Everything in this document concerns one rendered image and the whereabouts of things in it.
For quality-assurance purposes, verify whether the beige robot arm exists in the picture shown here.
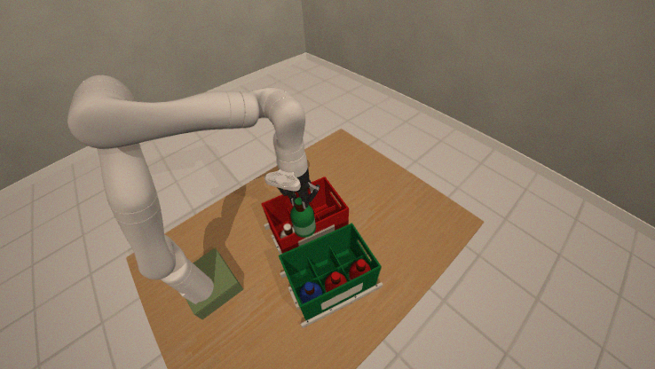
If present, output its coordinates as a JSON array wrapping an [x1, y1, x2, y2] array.
[[67, 75, 308, 304]]

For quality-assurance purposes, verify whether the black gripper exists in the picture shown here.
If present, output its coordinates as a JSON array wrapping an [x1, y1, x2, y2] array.
[[277, 169, 320, 209]]

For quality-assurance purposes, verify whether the green crate with dividers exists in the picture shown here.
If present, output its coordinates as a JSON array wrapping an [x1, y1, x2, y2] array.
[[282, 223, 382, 319]]

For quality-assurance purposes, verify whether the red crate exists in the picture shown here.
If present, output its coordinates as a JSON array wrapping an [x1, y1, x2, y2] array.
[[265, 177, 349, 254]]

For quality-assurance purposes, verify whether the blue bottle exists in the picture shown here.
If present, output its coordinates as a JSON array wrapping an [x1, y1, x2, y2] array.
[[300, 282, 323, 303]]

